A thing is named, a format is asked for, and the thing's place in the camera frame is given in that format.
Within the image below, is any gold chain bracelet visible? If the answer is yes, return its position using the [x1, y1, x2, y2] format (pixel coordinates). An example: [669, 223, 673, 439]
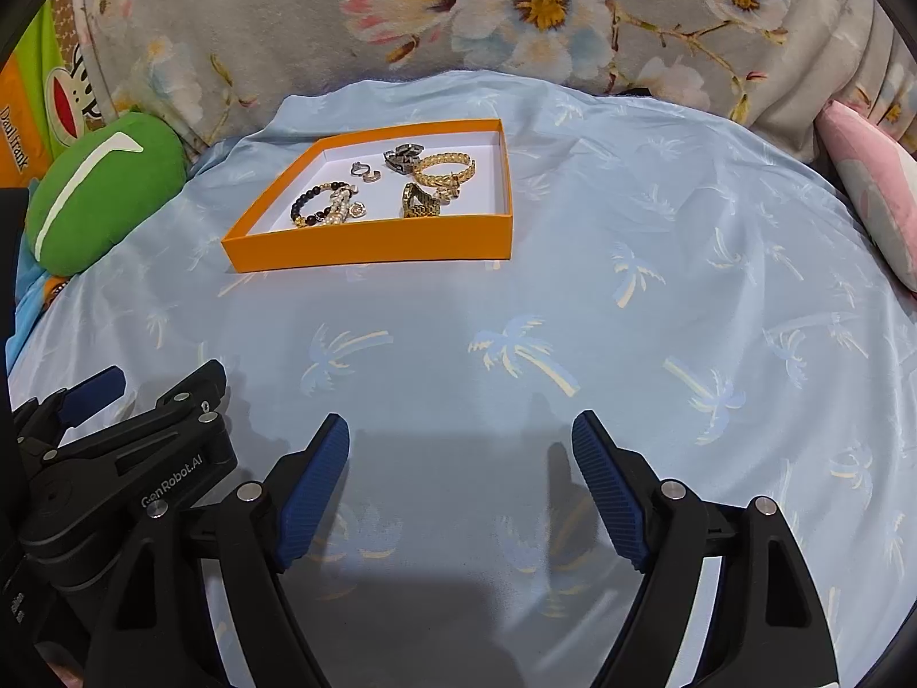
[412, 150, 477, 191]

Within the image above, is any pink pillow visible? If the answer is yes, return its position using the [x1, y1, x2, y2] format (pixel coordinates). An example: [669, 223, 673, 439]
[817, 100, 917, 292]

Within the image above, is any black bead bracelet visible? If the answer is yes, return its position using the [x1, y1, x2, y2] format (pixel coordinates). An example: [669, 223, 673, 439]
[290, 182, 338, 228]

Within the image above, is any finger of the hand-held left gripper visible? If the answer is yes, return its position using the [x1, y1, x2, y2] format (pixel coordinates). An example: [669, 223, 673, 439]
[115, 359, 229, 449]
[14, 365, 128, 440]

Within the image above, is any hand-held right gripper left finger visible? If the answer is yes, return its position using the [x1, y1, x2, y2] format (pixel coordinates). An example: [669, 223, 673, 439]
[86, 413, 352, 688]

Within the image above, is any gold wristwatch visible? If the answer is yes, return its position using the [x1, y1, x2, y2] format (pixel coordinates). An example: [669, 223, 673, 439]
[399, 182, 441, 220]

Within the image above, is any pearl necklace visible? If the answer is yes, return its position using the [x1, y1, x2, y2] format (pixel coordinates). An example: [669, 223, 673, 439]
[319, 185, 368, 225]

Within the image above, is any light blue palm print sheet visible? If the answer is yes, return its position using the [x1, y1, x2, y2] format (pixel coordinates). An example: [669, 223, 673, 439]
[7, 70, 911, 688]

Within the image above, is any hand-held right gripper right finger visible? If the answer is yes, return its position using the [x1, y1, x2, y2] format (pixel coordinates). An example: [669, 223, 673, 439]
[571, 410, 839, 688]

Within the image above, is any grey floral blanket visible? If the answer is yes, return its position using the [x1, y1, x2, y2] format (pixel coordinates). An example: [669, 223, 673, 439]
[57, 0, 917, 166]

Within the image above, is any green plush cushion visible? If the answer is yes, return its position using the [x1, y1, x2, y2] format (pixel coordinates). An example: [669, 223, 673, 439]
[25, 112, 189, 278]

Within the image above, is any orange jewelry box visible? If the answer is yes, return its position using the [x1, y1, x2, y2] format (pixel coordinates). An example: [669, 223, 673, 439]
[221, 118, 515, 275]

